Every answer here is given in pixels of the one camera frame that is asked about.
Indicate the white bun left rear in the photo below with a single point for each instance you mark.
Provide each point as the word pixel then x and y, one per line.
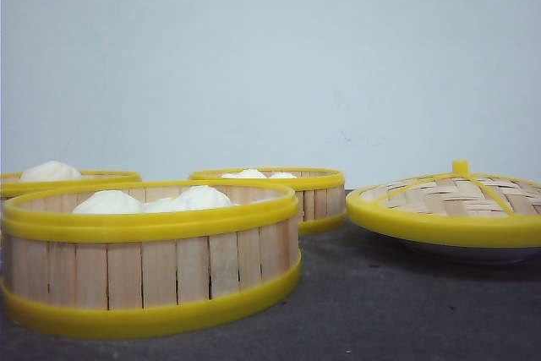
pixel 50 171

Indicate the bamboo steamer basket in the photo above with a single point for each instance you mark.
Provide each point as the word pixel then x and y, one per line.
pixel 320 193
pixel 12 187
pixel 148 274

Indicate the white bun rear large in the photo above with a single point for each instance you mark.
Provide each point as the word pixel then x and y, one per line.
pixel 249 173

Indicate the white bun rear small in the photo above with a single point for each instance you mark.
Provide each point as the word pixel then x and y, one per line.
pixel 280 174

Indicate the white bun front left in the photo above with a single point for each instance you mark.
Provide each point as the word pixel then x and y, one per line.
pixel 109 202

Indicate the white bun front right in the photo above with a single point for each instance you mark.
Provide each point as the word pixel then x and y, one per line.
pixel 201 197

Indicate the white plate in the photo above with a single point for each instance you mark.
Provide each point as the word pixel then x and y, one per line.
pixel 427 255

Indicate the woven bamboo steamer lid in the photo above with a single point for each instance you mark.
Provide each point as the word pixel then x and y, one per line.
pixel 459 208

